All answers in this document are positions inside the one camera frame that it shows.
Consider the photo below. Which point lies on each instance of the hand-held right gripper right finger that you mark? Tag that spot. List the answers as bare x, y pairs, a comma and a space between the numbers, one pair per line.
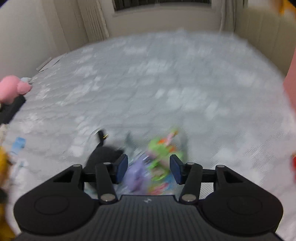
175, 169

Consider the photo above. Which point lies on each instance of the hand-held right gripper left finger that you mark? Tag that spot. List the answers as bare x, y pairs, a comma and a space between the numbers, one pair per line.
122, 167

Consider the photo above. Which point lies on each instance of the purple packet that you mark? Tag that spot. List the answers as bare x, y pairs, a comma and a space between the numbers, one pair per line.
137, 176

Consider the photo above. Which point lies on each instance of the black pouch with keyring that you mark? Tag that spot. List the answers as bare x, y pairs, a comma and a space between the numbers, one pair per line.
101, 155

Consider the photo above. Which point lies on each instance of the white quilted mattress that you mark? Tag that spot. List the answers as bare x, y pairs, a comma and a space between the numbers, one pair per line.
161, 92

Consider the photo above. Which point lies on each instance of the blue card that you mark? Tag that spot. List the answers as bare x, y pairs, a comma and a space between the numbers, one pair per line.
18, 144

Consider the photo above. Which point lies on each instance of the yellow plush toy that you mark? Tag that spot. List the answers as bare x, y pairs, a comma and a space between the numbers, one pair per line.
3, 185

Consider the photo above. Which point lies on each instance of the black cloth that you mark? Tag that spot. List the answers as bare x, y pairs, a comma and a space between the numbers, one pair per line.
10, 109

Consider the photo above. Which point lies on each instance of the light blue small cloth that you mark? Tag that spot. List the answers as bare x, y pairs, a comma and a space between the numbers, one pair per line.
26, 80

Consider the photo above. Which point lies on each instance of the pink plush toy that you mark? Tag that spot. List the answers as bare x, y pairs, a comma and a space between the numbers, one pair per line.
10, 88

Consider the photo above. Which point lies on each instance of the pink cloth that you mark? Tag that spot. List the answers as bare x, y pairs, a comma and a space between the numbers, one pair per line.
291, 92

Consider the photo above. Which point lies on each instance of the beige pleated curtain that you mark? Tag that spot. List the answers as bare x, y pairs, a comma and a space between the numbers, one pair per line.
96, 20

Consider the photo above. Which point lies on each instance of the beige padded headboard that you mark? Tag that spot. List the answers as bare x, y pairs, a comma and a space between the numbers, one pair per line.
261, 34

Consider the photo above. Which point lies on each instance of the dark barred window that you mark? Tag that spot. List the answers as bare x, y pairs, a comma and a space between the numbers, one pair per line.
161, 3

